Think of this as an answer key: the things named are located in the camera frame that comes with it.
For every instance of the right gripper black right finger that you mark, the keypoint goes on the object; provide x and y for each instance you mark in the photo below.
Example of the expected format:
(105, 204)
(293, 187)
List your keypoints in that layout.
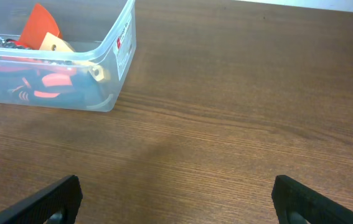
(297, 203)

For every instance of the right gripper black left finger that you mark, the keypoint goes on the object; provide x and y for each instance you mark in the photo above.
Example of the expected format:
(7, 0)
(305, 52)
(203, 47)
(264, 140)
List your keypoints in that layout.
(57, 203)

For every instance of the orange black long-nose pliers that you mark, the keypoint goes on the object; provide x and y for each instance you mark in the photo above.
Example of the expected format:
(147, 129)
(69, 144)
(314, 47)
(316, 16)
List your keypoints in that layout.
(51, 89)

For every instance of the orange scraper wooden handle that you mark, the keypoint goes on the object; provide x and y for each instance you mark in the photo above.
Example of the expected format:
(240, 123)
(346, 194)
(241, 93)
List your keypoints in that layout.
(41, 32)

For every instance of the red handled cutter pliers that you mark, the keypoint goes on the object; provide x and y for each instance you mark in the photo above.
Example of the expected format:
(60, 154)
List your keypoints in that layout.
(17, 66)

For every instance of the clear plastic container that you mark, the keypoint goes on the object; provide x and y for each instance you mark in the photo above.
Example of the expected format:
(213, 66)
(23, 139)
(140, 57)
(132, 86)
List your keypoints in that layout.
(101, 31)

